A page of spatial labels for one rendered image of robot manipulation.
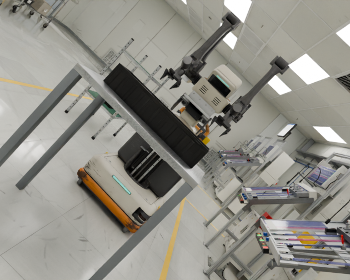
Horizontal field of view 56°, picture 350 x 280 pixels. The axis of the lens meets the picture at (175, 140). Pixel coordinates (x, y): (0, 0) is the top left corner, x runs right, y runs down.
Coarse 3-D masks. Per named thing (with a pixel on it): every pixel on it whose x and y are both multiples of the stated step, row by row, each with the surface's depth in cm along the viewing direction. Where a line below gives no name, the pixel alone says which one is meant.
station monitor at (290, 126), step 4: (288, 124) 731; (292, 124) 699; (296, 124) 682; (284, 128) 732; (288, 128) 700; (292, 128) 683; (280, 132) 737; (284, 132) 701; (288, 132) 684; (280, 136) 712; (284, 136) 685
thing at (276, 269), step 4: (276, 268) 273; (280, 268) 268; (284, 268) 263; (288, 268) 264; (292, 268) 281; (268, 272) 278; (272, 272) 273; (276, 272) 268; (280, 272) 263; (284, 272) 258; (288, 272) 254; (264, 276) 278; (268, 276) 273; (272, 276) 268; (276, 276) 264; (280, 276) 259; (284, 276) 254; (288, 276) 250; (292, 276) 249
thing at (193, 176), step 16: (80, 64) 135; (64, 80) 136; (96, 80) 135; (48, 96) 137; (112, 96) 134; (32, 112) 138; (48, 112) 140; (128, 112) 134; (32, 128) 140; (144, 128) 133; (16, 144) 139; (64, 144) 183; (160, 144) 131; (0, 160) 140; (48, 160) 182; (176, 160) 131; (32, 176) 182; (192, 176) 130; (176, 192) 128; (160, 208) 129; (144, 224) 130; (128, 240) 131; (112, 256) 132; (96, 272) 133
